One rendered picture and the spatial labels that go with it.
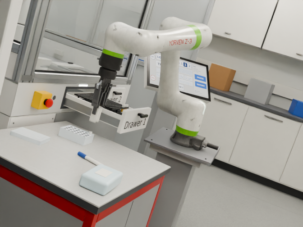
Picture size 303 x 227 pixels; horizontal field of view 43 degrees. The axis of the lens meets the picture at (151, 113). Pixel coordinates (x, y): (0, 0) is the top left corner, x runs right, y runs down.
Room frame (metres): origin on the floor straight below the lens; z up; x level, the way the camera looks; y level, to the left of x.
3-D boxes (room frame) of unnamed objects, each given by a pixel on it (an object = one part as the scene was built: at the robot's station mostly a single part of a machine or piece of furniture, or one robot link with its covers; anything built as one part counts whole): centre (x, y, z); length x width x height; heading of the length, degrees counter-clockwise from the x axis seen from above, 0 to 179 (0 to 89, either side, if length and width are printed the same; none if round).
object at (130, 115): (1.82, 0.07, 0.87); 0.29 x 0.02 x 0.11; 159
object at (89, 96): (1.89, 0.25, 0.87); 0.22 x 0.18 x 0.06; 69
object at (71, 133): (1.59, 0.28, 0.78); 0.12 x 0.08 x 0.04; 75
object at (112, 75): (1.61, 0.23, 1.05); 0.08 x 0.07 x 0.09; 165
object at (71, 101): (1.89, 0.26, 0.86); 0.40 x 0.26 x 0.06; 69
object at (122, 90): (2.22, 0.25, 0.87); 0.29 x 0.02 x 0.11; 159
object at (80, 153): (1.38, 0.16, 0.77); 0.14 x 0.02 x 0.02; 60
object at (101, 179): (1.20, 0.09, 0.78); 0.15 x 0.10 x 0.04; 166
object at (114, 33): (1.60, 0.22, 1.22); 0.13 x 0.11 x 0.14; 57
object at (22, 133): (1.43, 0.42, 0.77); 0.13 x 0.09 x 0.02; 83
